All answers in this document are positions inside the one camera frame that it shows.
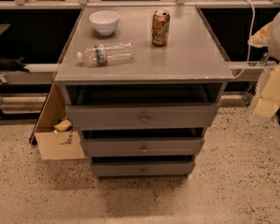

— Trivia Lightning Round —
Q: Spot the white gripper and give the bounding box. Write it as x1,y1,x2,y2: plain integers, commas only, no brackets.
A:
249,64,280,125

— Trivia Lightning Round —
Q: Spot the grey drawer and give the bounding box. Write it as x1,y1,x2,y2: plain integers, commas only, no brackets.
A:
80,128,204,157
91,155,195,177
65,104,217,130

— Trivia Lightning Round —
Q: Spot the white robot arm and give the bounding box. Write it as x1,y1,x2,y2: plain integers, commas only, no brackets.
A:
248,11,280,124

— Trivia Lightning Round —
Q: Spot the grey top drawer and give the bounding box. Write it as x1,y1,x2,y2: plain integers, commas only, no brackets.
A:
65,104,217,130

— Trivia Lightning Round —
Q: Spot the grey drawer cabinet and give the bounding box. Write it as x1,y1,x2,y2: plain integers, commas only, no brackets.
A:
53,5,236,179

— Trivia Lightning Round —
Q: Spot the grey bottom drawer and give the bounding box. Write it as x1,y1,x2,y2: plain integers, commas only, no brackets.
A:
91,155,195,177

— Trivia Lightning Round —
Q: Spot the open cardboard box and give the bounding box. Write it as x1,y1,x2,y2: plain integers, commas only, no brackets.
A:
32,84,85,160

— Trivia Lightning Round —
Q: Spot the orange soda can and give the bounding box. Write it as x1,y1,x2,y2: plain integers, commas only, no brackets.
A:
151,9,170,46

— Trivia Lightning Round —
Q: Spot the clear plastic water bottle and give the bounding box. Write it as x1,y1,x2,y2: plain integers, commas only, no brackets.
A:
77,41,134,67

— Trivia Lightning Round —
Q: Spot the white ceramic bowl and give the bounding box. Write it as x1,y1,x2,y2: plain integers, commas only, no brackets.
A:
89,10,119,35

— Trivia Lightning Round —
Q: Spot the yellow sponge in box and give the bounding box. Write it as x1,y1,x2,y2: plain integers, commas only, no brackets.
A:
54,119,72,132

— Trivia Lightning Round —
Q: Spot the black cloth on shelf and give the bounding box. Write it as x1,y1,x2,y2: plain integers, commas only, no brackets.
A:
0,57,29,73

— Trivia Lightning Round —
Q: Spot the white cable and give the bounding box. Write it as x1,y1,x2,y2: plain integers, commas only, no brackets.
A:
232,0,257,80

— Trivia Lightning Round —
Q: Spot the metal rail beam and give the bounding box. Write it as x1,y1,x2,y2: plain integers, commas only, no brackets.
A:
0,62,264,85

